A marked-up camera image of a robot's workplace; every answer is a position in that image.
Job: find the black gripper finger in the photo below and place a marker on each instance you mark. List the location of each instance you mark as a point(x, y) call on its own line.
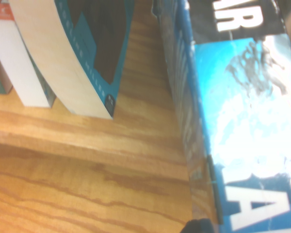
point(197, 227)

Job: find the blue Greg Bear paperback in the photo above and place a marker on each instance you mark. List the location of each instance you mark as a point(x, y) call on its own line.
point(245, 121)

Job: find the wooden bookshelf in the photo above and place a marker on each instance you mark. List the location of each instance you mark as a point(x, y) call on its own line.
point(87, 170)

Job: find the teal cover paperback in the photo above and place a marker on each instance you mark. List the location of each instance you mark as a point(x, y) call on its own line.
point(63, 60)

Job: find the white paged paperback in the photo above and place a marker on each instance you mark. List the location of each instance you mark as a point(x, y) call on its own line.
point(19, 68)

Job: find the orange green spine paperback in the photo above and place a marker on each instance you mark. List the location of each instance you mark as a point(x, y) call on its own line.
point(0, 60)

